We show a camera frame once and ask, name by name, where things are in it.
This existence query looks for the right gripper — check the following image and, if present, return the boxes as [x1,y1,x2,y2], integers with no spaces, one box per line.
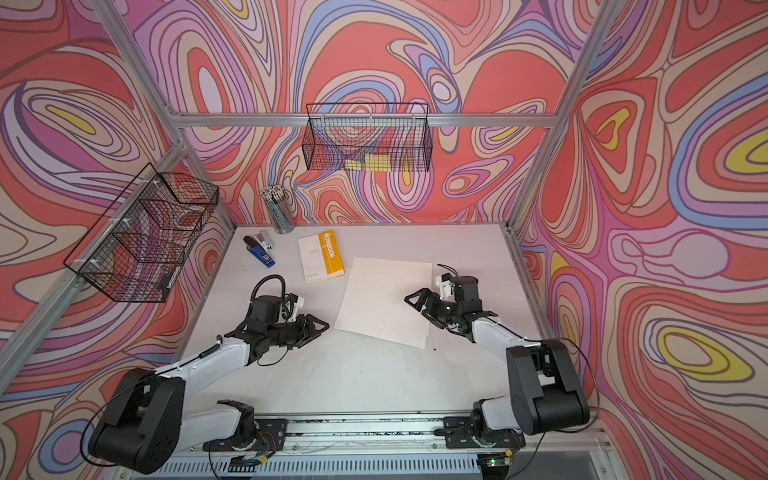
[405,288,463,328]

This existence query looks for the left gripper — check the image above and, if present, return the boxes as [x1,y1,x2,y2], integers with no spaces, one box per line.
[265,314,330,350]

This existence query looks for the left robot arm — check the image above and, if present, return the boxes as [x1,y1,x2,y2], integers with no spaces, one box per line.
[79,274,330,474]

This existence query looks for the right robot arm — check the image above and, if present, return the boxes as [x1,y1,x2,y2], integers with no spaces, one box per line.
[404,273,595,449]

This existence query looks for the blue stapler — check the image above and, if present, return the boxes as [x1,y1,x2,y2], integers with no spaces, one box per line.
[243,235,275,268]

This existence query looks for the small white eraser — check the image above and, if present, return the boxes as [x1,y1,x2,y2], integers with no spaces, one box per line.
[255,230,274,251]

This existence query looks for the mesh pencil cup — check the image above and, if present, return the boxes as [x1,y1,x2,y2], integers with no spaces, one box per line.
[261,185,295,234]

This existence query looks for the yellow sticky notes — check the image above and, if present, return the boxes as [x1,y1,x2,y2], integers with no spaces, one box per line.
[344,154,392,172]

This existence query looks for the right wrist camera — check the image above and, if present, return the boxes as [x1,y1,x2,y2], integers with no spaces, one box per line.
[435,273,455,301]

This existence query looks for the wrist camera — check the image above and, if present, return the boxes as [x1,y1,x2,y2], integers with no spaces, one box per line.
[281,293,304,321]
[435,273,455,301]

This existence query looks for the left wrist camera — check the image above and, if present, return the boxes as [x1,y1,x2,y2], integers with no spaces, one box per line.
[281,293,304,321]

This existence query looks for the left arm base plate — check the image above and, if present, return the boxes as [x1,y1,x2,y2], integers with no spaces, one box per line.
[239,418,288,453]

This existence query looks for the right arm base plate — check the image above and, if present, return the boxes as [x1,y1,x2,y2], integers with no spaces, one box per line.
[433,416,526,452]

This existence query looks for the back wire basket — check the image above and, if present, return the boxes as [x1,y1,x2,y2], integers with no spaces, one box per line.
[301,101,433,173]

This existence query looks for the wire basket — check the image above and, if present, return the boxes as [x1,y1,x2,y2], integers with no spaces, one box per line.
[63,164,219,303]
[301,101,433,173]

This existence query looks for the left wire basket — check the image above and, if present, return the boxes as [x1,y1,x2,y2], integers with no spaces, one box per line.
[63,164,219,303]

